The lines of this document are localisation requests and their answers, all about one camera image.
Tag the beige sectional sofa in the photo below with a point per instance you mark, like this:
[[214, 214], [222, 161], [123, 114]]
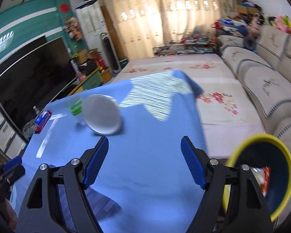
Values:
[[265, 74]]

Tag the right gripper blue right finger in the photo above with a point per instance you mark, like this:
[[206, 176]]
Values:
[[196, 160]]

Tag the cream patterned curtain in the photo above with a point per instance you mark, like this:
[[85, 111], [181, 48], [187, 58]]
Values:
[[144, 24]]

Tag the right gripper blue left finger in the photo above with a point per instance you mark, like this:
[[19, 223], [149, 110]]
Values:
[[93, 160]]

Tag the black tower fan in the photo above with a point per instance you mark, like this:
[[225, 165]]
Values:
[[110, 52]]

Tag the yellow rimmed trash bin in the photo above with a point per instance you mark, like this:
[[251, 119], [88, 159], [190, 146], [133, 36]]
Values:
[[270, 161]]

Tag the blue tissue pack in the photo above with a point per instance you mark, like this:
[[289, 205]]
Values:
[[42, 118]]

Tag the floral floor mat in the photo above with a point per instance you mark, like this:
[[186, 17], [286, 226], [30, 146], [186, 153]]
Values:
[[227, 115]]

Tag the blue star tablecloth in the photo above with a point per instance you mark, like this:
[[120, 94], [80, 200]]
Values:
[[144, 184]]

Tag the clear square plastic bottle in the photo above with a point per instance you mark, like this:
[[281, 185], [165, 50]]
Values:
[[75, 106]]

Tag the black flat television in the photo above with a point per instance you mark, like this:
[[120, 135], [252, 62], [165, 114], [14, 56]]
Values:
[[34, 81]]

